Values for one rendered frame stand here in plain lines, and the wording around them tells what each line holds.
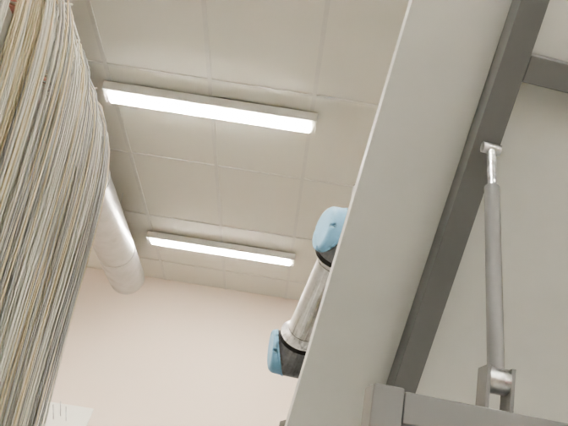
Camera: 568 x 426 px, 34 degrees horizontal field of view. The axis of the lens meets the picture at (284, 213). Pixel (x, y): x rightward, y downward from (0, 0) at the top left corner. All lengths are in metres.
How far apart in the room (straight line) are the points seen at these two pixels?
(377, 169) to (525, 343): 0.40
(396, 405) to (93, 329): 8.18
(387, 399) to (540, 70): 0.54
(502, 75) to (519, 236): 0.27
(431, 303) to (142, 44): 3.85
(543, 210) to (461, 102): 0.22
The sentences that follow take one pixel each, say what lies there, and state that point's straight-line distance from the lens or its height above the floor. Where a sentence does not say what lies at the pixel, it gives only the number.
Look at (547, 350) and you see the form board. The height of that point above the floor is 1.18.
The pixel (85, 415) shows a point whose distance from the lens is 6.71.
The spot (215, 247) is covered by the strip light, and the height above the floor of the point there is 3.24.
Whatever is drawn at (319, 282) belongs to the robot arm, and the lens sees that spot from 2.32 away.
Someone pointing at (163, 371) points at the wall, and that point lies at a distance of 9.06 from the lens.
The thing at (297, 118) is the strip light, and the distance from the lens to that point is 5.43.
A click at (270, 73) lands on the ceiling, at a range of 5.14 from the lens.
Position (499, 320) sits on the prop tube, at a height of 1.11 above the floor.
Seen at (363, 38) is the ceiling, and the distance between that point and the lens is 4.72.
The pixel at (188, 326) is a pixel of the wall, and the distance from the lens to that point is 9.14.
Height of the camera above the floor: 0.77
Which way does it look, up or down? 21 degrees up
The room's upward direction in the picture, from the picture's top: 9 degrees clockwise
